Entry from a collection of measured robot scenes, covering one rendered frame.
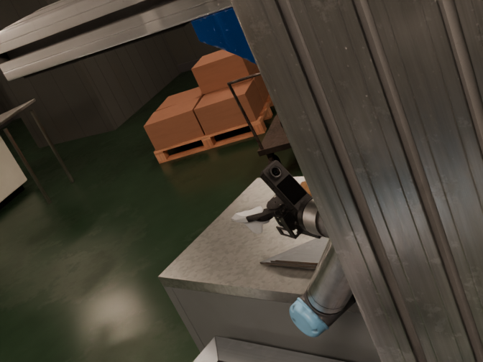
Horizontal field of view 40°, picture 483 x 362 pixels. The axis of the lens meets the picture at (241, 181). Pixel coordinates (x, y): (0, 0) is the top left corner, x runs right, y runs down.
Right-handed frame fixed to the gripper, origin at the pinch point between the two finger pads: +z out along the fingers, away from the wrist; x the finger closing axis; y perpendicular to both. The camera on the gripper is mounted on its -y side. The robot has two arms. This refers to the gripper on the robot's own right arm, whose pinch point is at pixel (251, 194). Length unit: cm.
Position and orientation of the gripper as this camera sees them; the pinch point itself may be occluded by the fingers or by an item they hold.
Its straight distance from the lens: 148.2
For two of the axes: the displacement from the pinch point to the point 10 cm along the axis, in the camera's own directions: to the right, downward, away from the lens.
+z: -5.7, -1.2, 8.2
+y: 4.8, 7.5, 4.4
